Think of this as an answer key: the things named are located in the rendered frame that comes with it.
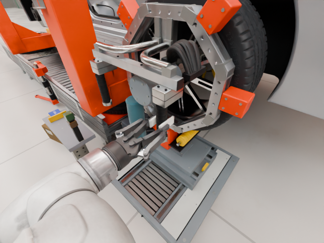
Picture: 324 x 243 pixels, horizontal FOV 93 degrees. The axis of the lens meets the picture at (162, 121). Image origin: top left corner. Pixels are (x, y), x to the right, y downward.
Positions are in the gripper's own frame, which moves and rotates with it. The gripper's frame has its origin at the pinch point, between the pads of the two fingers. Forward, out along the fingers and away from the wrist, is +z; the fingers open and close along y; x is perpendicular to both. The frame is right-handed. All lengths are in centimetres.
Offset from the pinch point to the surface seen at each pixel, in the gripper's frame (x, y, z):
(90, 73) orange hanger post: -3, -60, 7
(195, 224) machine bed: -75, 21, 7
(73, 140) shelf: -38, -59, -16
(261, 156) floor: -83, 37, 96
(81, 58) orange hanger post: 6, -60, 5
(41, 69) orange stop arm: -33, -181, 8
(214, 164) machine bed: -75, 10, 54
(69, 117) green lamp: -19, -53, -14
